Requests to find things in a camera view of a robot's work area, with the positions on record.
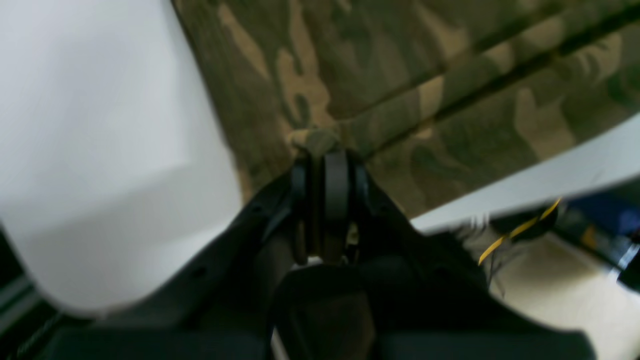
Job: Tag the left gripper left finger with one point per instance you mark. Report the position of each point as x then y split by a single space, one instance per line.
216 306

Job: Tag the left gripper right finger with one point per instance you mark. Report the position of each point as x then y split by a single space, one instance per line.
428 299

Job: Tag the camouflage t-shirt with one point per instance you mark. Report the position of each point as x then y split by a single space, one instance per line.
438 97

